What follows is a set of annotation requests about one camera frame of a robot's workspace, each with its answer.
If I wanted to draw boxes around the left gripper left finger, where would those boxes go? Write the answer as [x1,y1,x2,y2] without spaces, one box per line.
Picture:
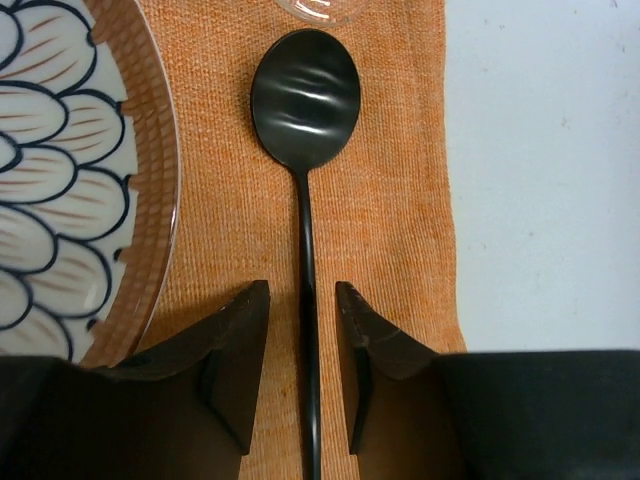
[1,280,270,479]

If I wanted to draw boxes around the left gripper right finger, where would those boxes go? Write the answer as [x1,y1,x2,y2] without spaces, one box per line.
[335,282,639,479]

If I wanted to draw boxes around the orange cloth placemat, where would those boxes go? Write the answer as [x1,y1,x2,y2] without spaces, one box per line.
[85,1,465,479]

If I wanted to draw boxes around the floral patterned ceramic plate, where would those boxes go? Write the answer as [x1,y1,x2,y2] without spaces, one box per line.
[1,1,180,367]

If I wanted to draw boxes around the clear wine glass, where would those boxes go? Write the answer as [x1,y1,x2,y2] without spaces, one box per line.
[276,0,371,27]

